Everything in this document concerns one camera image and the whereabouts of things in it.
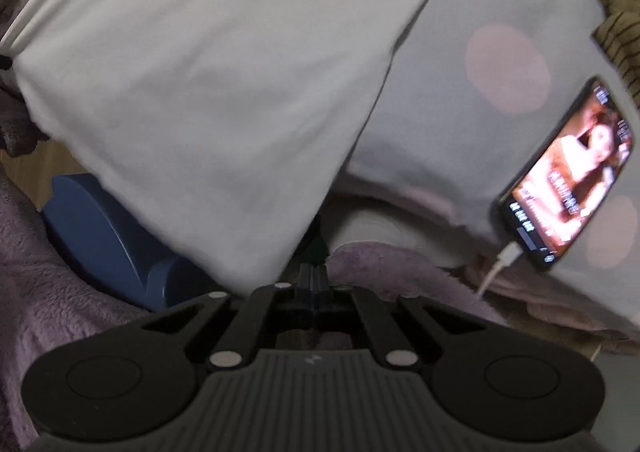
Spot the purple fleece blanket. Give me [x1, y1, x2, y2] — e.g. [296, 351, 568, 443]
[0, 166, 507, 452]

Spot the white garment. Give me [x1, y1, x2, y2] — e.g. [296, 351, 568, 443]
[0, 0, 472, 299]

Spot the black smartphone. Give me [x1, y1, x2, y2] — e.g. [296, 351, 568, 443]
[492, 76, 636, 274]

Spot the dark fleece cloth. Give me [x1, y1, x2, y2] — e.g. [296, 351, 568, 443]
[0, 52, 52, 155]

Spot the white charging cable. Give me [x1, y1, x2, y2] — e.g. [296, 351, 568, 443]
[476, 241, 524, 301]

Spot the blue plastic stool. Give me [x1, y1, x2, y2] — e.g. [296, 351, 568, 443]
[42, 174, 217, 311]

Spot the pink polka dot bed sheet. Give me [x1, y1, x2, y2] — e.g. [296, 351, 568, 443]
[320, 0, 640, 333]

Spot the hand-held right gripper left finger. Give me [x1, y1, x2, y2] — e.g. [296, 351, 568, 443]
[141, 264, 316, 371]

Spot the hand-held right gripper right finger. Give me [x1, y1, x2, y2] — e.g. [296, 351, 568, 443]
[315, 265, 497, 371]

